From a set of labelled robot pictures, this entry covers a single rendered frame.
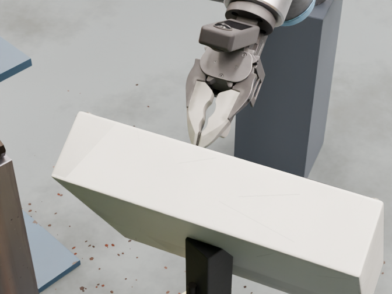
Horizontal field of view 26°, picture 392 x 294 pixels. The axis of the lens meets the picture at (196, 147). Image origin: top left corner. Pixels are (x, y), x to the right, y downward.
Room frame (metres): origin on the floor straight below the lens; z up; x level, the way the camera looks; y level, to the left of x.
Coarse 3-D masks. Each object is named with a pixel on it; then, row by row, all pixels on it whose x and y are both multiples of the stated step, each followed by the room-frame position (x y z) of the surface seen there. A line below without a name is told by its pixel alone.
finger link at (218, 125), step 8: (224, 96) 0.87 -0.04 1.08; (232, 96) 0.87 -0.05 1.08; (216, 104) 0.86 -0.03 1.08; (224, 104) 0.86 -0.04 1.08; (232, 104) 0.86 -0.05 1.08; (216, 112) 0.86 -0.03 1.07; (224, 112) 0.85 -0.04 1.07; (208, 120) 0.85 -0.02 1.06; (216, 120) 0.85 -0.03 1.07; (224, 120) 0.84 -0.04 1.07; (208, 128) 0.84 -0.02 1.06; (216, 128) 0.84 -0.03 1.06; (224, 128) 0.84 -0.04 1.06; (200, 136) 0.83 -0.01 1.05; (208, 136) 0.83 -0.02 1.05; (216, 136) 0.83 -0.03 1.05; (224, 136) 0.86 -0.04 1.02; (200, 144) 0.82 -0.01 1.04; (208, 144) 0.83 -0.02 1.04
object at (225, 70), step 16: (240, 16) 0.99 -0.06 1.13; (256, 16) 0.97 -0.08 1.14; (272, 16) 0.98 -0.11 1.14; (208, 48) 0.94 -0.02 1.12; (240, 48) 0.93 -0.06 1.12; (256, 48) 0.97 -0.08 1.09; (208, 64) 0.91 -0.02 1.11; (224, 64) 0.91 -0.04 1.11; (240, 64) 0.91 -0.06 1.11; (256, 64) 0.91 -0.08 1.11; (208, 80) 0.90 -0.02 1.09; (224, 80) 0.89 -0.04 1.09; (240, 80) 0.89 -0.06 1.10; (256, 96) 0.93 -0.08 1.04
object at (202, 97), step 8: (200, 88) 0.89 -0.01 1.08; (208, 88) 0.89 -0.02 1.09; (192, 96) 0.88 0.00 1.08; (200, 96) 0.88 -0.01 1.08; (208, 96) 0.88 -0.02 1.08; (192, 104) 0.87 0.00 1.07; (200, 104) 0.87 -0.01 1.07; (208, 104) 0.88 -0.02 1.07; (192, 112) 0.86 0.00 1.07; (200, 112) 0.86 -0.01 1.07; (192, 120) 0.85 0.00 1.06; (200, 120) 0.85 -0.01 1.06; (192, 128) 0.84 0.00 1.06; (200, 128) 0.85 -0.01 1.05; (192, 136) 0.83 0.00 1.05; (192, 144) 0.83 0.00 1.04
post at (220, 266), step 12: (192, 240) 0.62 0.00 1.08; (192, 252) 0.62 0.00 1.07; (204, 252) 0.61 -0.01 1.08; (216, 252) 0.61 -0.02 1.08; (192, 264) 0.62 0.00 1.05; (204, 264) 0.60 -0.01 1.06; (216, 264) 0.61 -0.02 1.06; (228, 264) 0.62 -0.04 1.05; (192, 276) 0.62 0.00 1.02; (204, 276) 0.60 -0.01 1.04; (216, 276) 0.61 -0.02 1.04; (228, 276) 0.62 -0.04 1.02; (204, 288) 0.60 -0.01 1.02; (216, 288) 0.61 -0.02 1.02; (228, 288) 0.62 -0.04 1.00
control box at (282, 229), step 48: (96, 144) 0.67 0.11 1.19; (144, 144) 0.66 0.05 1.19; (96, 192) 0.62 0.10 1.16; (144, 192) 0.61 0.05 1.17; (192, 192) 0.60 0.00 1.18; (240, 192) 0.60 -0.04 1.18; (288, 192) 0.59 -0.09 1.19; (336, 192) 0.58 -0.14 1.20; (144, 240) 0.74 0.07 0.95; (240, 240) 0.56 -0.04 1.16; (288, 240) 0.55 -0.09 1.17; (336, 240) 0.54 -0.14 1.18; (288, 288) 0.65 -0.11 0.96; (336, 288) 0.57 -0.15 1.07
